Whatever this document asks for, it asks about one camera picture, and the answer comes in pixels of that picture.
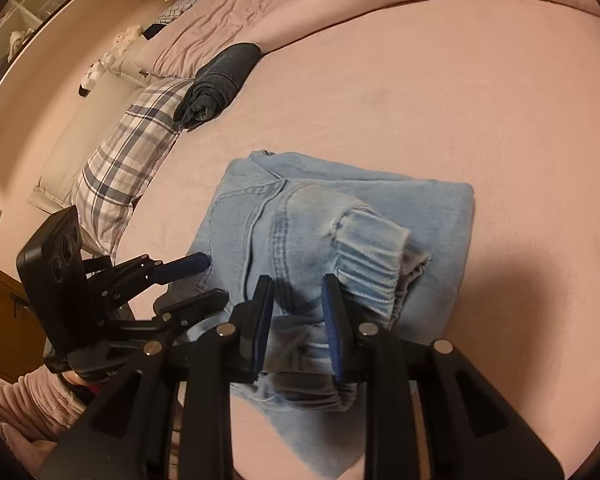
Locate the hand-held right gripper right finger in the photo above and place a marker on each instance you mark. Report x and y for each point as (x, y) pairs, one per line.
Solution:
(332, 330)

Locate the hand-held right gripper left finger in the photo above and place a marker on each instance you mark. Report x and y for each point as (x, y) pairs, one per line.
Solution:
(260, 320)

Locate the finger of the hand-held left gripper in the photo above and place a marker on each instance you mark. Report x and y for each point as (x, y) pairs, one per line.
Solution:
(205, 300)
(190, 263)

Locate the light blue denim pants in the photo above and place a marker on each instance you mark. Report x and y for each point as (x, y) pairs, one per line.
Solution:
(405, 210)

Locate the person's left forearm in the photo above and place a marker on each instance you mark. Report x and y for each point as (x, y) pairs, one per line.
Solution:
(25, 400)

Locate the folded dark denim pants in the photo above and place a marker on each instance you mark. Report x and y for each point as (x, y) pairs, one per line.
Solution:
(220, 80)

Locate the large white pillow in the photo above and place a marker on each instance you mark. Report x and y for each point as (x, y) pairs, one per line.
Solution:
(60, 185)

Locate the plaid pillow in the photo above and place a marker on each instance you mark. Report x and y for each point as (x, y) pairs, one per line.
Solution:
(125, 160)

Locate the cream headboard with shelf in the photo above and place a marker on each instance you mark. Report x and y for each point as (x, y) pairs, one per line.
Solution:
(45, 100)

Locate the person's pink fleece clothing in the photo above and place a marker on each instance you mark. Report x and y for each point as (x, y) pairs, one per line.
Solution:
(25, 460)

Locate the black and white plush dog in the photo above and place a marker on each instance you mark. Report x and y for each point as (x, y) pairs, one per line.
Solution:
(91, 76)

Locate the white frilled pillow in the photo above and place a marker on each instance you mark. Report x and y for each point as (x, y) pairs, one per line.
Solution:
(130, 67)

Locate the small white plush toy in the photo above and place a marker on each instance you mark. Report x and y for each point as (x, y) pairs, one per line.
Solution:
(108, 59)

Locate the cream plush teddy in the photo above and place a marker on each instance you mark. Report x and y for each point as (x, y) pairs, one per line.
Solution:
(127, 37)

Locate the white figure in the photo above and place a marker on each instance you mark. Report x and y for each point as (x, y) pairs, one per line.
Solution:
(17, 39)

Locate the navy cushion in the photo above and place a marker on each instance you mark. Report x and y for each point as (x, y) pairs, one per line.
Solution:
(151, 31)

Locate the pink duvet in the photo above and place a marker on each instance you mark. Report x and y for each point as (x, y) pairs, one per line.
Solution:
(220, 15)

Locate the grey checked pillow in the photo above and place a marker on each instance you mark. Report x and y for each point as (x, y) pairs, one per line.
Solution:
(177, 10)

